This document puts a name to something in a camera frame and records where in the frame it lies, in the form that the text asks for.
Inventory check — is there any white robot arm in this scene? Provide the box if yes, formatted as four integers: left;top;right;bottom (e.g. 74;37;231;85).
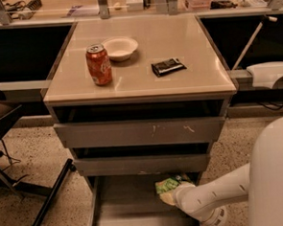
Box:
155;117;283;226

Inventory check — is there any white box on shelf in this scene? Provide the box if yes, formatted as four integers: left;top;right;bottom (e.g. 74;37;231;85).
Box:
126;0;144;12

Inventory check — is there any top grey drawer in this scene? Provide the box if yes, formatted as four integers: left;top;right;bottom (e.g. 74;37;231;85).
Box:
54;100;225;148

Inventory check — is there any orange soda can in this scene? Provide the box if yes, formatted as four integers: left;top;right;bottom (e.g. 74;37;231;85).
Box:
85;43;112;86

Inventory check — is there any black snack packet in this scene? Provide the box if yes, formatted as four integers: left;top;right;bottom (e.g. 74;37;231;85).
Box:
151;58;186;78

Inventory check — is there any white bowl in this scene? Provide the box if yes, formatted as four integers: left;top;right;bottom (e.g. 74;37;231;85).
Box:
102;36;138;62

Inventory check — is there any grey drawer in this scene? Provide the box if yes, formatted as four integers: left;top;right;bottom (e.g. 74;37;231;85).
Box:
74;143;212;176
54;100;225;148
87;174;200;226

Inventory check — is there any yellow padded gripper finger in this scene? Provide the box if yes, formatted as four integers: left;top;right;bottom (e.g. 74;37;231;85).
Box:
159;191;175;206

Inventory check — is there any middle grey drawer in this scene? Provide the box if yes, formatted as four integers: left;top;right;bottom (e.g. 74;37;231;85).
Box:
74;143;212;176

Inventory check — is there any grey drawer cabinet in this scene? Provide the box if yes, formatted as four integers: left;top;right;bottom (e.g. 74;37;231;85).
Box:
38;11;247;226

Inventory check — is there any black chair frame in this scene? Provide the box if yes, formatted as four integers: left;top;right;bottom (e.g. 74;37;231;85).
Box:
0;84;82;226

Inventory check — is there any green rice chip bag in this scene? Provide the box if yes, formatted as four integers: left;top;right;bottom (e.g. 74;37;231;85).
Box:
154;173;191;194

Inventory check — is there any bottom grey drawer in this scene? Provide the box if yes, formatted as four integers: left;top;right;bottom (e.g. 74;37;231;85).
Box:
87;174;200;226

